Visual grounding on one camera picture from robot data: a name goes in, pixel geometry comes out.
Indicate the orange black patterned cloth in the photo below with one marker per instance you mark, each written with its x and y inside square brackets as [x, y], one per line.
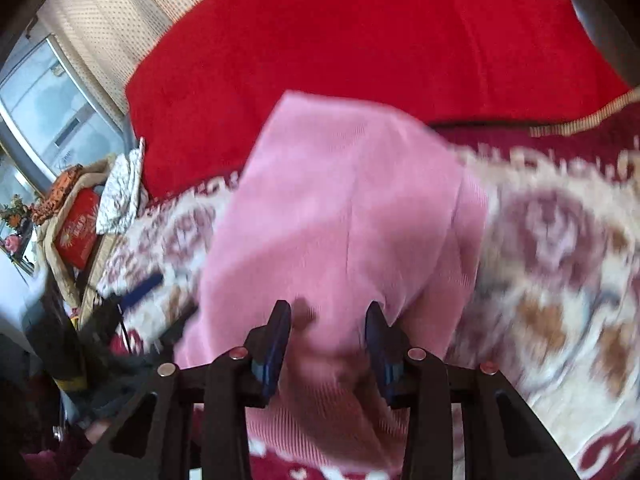
[45, 209]

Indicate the red velvet backrest cover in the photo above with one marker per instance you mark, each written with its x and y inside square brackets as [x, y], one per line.
[201, 96]

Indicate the floral maroon sofa blanket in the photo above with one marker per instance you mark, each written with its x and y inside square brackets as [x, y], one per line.
[556, 299]

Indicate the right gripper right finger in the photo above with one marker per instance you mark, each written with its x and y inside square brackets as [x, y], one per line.
[410, 378]

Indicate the beige dotted curtain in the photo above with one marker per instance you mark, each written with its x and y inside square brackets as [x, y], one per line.
[106, 40]

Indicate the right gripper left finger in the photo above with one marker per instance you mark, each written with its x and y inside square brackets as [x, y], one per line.
[244, 377]

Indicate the red gift box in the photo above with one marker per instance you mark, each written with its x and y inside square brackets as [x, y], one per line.
[78, 233]

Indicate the white patterned folded cloth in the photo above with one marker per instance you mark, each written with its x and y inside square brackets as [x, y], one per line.
[124, 196]

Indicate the silver refrigerator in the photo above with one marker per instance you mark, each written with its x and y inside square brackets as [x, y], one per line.
[50, 112]

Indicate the pink corduroy jacket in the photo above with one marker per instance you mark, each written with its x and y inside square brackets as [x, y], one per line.
[342, 203]

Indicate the beige blanket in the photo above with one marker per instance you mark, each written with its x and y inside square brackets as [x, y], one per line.
[95, 174]

